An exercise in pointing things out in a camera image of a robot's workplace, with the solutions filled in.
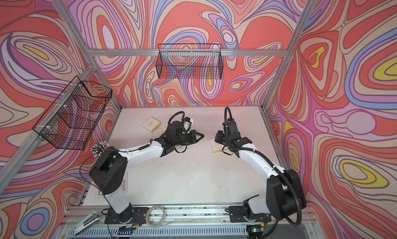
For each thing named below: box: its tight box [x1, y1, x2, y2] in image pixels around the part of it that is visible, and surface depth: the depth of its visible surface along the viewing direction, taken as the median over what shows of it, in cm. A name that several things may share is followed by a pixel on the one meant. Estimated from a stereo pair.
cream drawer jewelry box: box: [209, 137, 225, 154], surface depth 95 cm
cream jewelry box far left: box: [141, 116, 162, 134], surface depth 108 cm
